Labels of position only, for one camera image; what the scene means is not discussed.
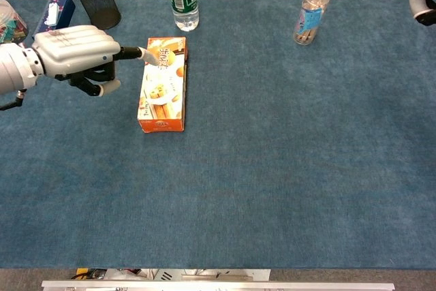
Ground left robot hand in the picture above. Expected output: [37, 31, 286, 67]
[31, 25, 161, 97]

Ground navy blue tissue box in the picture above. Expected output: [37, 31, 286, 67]
[31, 0, 76, 40]

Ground orange cookie box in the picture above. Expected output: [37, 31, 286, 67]
[137, 36, 188, 134]

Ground white tissue sheet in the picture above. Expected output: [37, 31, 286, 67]
[45, 2, 61, 27]

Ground black mesh pen holder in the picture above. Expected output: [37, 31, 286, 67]
[72, 0, 122, 30]

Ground clear jar colourful clips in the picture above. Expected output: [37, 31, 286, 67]
[0, 0, 29, 46]

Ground clear jar wooden sticks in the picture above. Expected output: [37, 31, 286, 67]
[292, 0, 330, 46]

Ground blue felt table cloth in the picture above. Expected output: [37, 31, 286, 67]
[0, 0, 436, 270]

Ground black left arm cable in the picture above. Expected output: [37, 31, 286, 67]
[0, 89, 28, 112]

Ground aluminium rail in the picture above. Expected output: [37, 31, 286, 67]
[41, 279, 396, 291]

